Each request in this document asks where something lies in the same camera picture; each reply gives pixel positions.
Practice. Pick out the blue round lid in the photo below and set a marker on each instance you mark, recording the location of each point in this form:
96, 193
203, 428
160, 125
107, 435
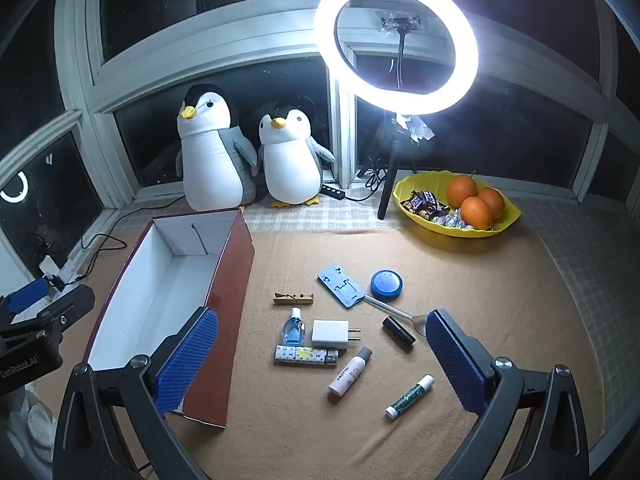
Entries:
386, 284

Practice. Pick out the white window frame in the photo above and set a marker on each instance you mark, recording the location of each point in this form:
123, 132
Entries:
200, 50

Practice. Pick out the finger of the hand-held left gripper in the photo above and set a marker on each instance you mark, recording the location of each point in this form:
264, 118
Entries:
65, 312
27, 295

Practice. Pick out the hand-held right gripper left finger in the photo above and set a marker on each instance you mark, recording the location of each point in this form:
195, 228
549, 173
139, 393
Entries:
186, 360

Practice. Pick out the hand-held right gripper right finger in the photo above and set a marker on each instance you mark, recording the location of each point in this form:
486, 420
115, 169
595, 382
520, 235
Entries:
455, 360

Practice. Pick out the blue phone stand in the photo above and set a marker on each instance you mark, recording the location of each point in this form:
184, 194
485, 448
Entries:
340, 285

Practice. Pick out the yellow fruit tray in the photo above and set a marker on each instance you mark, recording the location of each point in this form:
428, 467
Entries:
407, 187

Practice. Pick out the green lip balm stick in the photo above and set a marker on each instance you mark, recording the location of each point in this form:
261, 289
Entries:
407, 397

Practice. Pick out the grey metal rod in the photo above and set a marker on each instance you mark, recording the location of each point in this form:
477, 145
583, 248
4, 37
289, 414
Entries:
390, 307

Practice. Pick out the white charger plug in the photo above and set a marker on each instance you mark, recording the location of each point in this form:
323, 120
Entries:
330, 334

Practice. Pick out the brown cork mat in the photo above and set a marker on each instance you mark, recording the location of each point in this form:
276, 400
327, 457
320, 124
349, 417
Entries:
300, 435

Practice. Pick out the small penguin plush toy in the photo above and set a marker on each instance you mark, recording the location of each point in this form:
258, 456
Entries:
290, 160

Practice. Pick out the wooden clothespin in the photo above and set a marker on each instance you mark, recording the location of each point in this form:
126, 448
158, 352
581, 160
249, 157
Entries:
295, 299

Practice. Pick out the large penguin plush toy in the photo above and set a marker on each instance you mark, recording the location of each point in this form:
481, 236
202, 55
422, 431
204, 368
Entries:
210, 160

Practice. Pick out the pink lotion bottle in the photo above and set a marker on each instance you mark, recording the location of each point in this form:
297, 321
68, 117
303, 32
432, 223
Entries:
347, 375

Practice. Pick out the white power strip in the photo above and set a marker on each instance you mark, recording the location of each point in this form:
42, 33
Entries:
65, 270

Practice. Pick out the pile of wrapped candies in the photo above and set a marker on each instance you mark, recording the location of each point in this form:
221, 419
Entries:
422, 202

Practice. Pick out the red cardboard box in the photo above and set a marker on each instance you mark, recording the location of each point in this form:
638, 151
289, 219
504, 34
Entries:
150, 285

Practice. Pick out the crumpled clear tape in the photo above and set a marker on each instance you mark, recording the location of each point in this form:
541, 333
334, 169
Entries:
415, 127

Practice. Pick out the phone clamp on gooseneck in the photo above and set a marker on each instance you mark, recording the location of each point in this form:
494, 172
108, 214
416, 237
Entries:
400, 60

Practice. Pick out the patterned lighter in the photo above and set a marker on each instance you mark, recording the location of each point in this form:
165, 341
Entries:
305, 356

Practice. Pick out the black lipstick tube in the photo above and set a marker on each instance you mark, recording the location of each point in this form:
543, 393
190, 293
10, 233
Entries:
398, 332

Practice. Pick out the orange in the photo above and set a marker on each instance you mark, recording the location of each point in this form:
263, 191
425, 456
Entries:
494, 200
475, 212
461, 190

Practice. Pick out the black power strip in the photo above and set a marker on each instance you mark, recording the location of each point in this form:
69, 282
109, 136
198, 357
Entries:
332, 191

